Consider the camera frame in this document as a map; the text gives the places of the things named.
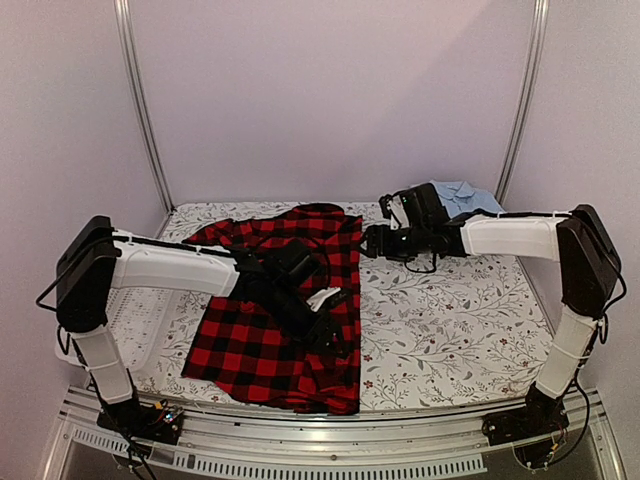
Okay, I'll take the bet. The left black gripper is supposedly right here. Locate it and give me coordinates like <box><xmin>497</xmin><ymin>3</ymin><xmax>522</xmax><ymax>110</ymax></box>
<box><xmin>264</xmin><ymin>282</ymin><xmax>350</xmax><ymax>362</ymax></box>

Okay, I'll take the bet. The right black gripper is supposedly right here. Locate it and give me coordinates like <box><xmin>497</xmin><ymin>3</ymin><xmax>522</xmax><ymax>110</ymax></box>
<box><xmin>354</xmin><ymin>223</ymin><xmax>430</xmax><ymax>263</ymax></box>

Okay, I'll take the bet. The red black plaid shirt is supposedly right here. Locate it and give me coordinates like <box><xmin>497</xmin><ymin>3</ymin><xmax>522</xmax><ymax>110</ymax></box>
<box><xmin>182</xmin><ymin>203</ymin><xmax>363</xmax><ymax>415</ymax></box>

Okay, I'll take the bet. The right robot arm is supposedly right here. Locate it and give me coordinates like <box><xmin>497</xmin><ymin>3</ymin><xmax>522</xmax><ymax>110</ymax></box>
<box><xmin>359</xmin><ymin>183</ymin><xmax>625</xmax><ymax>437</ymax></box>

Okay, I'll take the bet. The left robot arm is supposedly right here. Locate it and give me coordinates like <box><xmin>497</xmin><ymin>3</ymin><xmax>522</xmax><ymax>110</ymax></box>
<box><xmin>35</xmin><ymin>215</ymin><xmax>349</xmax><ymax>434</ymax></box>

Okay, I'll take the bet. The light blue folded shirt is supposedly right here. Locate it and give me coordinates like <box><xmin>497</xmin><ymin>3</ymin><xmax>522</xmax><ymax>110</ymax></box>
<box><xmin>430</xmin><ymin>181</ymin><xmax>503</xmax><ymax>218</ymax></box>

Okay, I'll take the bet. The floral table cloth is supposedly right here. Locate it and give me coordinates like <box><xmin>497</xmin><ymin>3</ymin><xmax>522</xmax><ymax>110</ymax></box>
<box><xmin>98</xmin><ymin>201</ymin><xmax>569</xmax><ymax>412</ymax></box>

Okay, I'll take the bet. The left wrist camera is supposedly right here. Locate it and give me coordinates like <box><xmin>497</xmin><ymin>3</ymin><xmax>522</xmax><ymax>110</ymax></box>
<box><xmin>307</xmin><ymin>287</ymin><xmax>351</xmax><ymax>312</ymax></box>

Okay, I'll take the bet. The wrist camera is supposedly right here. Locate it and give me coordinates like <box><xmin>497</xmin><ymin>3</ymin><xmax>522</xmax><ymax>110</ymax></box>
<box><xmin>378</xmin><ymin>193</ymin><xmax>410</xmax><ymax>230</ymax></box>
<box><xmin>307</xmin><ymin>287</ymin><xmax>351</xmax><ymax>312</ymax></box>

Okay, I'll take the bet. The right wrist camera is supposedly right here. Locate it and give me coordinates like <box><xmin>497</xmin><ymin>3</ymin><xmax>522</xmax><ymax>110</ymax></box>
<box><xmin>378</xmin><ymin>193</ymin><xmax>410</xmax><ymax>230</ymax></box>

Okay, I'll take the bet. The aluminium front rail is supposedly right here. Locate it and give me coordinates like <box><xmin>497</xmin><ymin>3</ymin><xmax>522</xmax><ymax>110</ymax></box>
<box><xmin>37</xmin><ymin>387</ymin><xmax>632</xmax><ymax>479</ymax></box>

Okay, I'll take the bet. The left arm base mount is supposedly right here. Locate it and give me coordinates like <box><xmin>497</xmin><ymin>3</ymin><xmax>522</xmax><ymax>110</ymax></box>
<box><xmin>97</xmin><ymin>398</ymin><xmax>184</xmax><ymax>445</ymax></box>

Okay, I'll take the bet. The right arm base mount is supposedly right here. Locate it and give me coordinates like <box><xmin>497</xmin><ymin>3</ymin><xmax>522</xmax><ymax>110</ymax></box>
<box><xmin>481</xmin><ymin>404</ymin><xmax>569</xmax><ymax>470</ymax></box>

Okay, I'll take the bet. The right aluminium post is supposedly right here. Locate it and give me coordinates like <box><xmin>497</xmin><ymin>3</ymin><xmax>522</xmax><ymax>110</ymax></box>
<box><xmin>495</xmin><ymin>0</ymin><xmax>550</xmax><ymax>204</ymax></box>

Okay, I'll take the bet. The aluminium post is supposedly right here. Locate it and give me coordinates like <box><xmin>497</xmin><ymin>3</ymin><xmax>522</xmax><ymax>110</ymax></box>
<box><xmin>495</xmin><ymin>0</ymin><xmax>550</xmax><ymax>204</ymax></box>
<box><xmin>114</xmin><ymin>0</ymin><xmax>175</xmax><ymax>215</ymax></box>

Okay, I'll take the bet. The left aluminium post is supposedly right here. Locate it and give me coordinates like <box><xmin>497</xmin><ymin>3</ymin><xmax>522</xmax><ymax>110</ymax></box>
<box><xmin>114</xmin><ymin>0</ymin><xmax>175</xmax><ymax>215</ymax></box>

